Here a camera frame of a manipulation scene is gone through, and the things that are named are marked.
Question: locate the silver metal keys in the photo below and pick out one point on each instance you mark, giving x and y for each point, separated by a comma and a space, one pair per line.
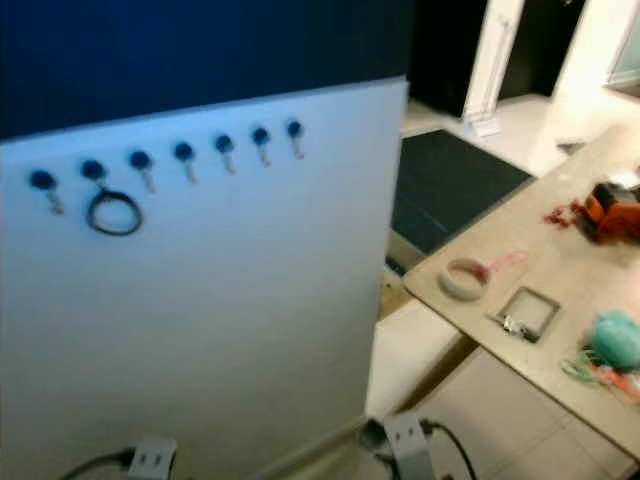
515, 325

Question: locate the beige tape roll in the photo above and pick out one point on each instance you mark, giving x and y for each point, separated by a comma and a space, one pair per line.
445, 283

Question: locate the pink ribbon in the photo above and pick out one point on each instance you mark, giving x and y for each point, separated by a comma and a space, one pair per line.
508, 262

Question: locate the black-framed clear card holder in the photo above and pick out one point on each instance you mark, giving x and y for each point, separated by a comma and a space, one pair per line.
545, 297

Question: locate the wooden table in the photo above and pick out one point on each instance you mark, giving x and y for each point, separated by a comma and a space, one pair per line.
550, 270

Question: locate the teal plush toy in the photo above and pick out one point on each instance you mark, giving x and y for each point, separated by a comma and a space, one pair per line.
615, 340

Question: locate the dark floor mat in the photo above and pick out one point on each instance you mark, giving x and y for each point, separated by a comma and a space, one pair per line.
455, 190

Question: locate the red wrapped candy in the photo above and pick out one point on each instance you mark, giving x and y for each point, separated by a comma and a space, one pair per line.
574, 212
554, 216

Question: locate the orange black device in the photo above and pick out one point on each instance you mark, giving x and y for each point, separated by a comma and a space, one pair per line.
612, 212

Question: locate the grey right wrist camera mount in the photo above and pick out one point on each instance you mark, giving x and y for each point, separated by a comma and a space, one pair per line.
410, 450

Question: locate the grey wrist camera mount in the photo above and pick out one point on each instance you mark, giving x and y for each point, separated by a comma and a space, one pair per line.
153, 460
410, 450

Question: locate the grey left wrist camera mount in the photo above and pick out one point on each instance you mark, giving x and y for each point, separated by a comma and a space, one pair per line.
153, 460

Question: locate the blue-knob metal wall hook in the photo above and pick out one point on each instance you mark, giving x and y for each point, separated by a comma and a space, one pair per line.
93, 170
43, 180
261, 135
183, 152
141, 160
294, 129
224, 143

